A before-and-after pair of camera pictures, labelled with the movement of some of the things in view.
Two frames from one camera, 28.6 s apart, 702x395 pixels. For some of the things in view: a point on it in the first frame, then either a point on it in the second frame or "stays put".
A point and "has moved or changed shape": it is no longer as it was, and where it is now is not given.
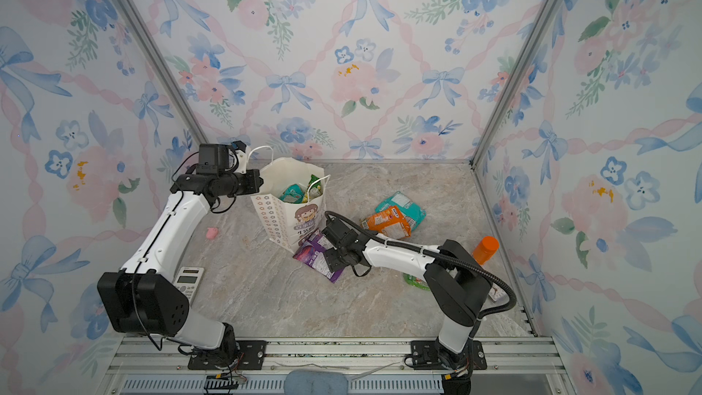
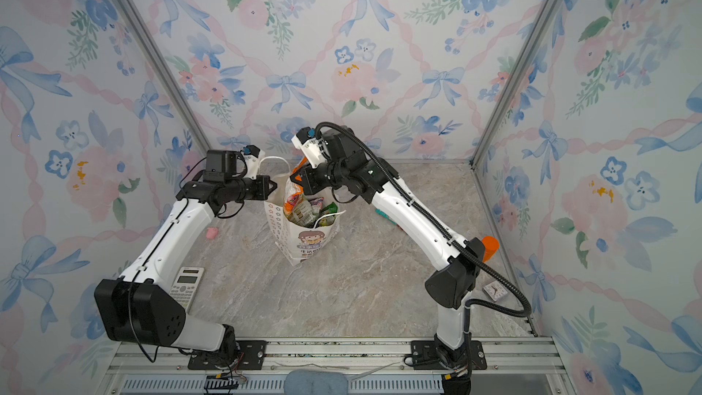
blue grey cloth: (315, 382) stays put
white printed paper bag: (292, 202) has moved or changed shape
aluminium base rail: (504, 366) stays put
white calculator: (187, 280) stays put
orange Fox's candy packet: (390, 222) -> (294, 201)
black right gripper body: (336, 256) -> (330, 174)
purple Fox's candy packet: (311, 252) -> (316, 205)
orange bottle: (484, 250) stays put
